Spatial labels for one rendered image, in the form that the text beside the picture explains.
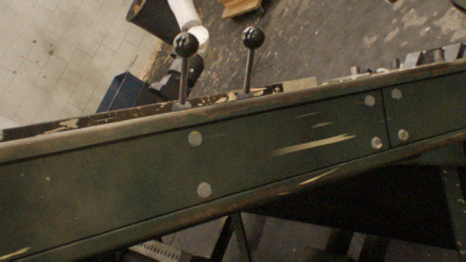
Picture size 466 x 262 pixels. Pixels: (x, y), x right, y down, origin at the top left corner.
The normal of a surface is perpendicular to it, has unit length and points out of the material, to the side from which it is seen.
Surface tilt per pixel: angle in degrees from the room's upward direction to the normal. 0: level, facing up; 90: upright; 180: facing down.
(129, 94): 90
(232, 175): 90
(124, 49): 90
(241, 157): 90
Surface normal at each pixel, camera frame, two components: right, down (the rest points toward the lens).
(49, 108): 0.50, 0.01
